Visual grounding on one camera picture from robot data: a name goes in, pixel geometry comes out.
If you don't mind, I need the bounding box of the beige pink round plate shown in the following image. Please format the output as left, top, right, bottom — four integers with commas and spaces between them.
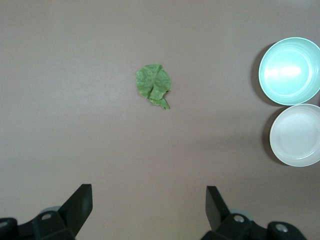
269, 104, 320, 168

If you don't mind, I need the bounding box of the light green round plate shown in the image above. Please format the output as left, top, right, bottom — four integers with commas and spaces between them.
258, 37, 320, 105

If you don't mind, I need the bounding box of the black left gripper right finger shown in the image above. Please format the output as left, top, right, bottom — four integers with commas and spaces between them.
201, 185, 307, 240

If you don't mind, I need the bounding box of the green lettuce leaf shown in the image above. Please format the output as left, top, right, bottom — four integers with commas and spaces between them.
135, 63, 173, 110

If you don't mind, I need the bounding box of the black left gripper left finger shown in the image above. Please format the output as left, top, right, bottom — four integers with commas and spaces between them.
0, 184, 94, 240

